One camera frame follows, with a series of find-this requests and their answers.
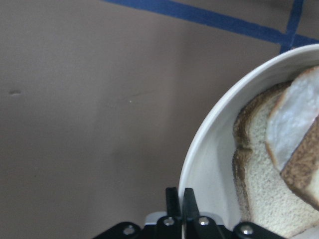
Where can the round cream plate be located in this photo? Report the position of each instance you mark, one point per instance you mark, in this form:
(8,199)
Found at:
(208,164)

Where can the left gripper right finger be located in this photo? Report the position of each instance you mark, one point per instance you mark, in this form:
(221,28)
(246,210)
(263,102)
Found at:
(190,209)

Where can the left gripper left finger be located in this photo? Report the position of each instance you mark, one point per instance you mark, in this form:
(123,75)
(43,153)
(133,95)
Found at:
(172,204)

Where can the bread slice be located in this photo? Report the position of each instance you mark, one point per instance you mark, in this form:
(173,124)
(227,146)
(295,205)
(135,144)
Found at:
(263,197)
(301,173)

